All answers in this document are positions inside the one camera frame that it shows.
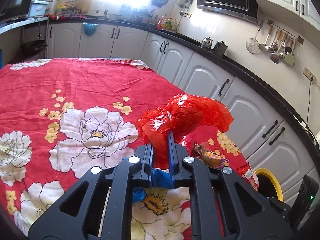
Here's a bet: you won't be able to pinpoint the red plastic bag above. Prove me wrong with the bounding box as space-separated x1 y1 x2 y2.
137 94 233 169

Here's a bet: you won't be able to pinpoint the yellow rimmed trash bin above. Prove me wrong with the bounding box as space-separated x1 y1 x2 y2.
255 168 284 202

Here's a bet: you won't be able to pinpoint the white lower kitchen cabinets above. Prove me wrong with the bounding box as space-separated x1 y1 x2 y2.
47 22 319 205

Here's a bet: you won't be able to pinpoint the snack wrapper pile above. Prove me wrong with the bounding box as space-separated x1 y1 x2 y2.
193 143 229 169

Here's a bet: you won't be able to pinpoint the blue plastic bag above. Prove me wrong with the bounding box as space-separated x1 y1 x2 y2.
132 168 175 204

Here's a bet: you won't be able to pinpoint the red floral tablecloth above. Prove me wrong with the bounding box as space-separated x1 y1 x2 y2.
1 58 259 239

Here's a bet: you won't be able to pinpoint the black countertop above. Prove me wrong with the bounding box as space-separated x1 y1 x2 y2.
49 17 319 168

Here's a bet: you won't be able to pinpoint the dark metal pot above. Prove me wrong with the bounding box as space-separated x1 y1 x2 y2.
213 41 228 57

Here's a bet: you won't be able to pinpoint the steel kettle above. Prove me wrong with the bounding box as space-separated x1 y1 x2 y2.
201 37 213 50

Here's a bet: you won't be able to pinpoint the hanging utensil rack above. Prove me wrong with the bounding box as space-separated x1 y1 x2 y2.
258 20 304 66

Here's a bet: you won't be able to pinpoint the blue bag on cabinet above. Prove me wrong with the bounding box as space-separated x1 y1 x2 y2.
82 23 99 36

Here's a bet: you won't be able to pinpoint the condiment bottles group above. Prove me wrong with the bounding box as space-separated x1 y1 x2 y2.
156 14 177 31

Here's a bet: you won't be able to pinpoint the white upper cabinet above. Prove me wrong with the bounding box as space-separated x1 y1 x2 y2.
256 0 319 30

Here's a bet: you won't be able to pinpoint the black power cable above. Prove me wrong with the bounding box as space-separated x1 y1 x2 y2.
292 78 320 143

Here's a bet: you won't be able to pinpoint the wall power socket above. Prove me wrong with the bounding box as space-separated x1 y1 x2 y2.
303 67 316 83

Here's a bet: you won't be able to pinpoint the wire mesh skimmer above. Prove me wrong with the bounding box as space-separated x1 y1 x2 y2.
246 21 264 54

